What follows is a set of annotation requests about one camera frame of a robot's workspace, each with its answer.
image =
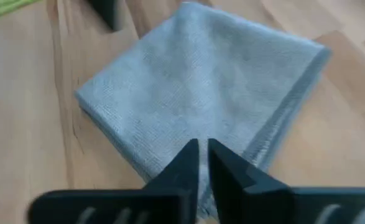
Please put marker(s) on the grey microfiber towel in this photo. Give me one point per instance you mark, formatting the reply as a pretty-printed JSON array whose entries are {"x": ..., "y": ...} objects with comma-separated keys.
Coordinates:
[{"x": 194, "y": 87}]

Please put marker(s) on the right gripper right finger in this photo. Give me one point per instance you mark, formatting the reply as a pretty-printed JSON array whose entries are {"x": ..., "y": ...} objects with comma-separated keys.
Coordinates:
[{"x": 278, "y": 207}]

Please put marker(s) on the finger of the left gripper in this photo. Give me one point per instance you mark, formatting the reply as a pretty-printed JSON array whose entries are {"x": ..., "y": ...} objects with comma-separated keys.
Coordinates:
[{"x": 106, "y": 12}]

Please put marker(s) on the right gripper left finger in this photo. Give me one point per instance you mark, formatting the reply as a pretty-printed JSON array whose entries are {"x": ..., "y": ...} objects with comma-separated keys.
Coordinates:
[{"x": 123, "y": 207}]

